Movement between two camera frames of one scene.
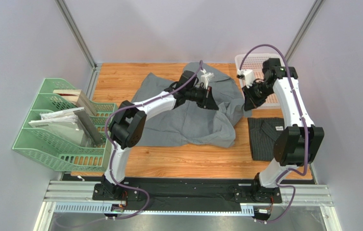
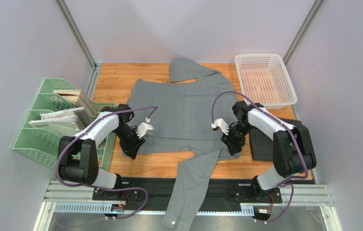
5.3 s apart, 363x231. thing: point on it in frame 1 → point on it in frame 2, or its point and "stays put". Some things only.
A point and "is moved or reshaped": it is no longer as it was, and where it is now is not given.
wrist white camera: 205,78 → 144,128
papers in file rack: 74,123 stays put
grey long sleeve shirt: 187,124 is moved or reshaped
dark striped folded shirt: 264,132 stays put
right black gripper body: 251,95 → 231,142
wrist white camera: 248,75 → 222,125
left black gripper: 208,101 → 133,147
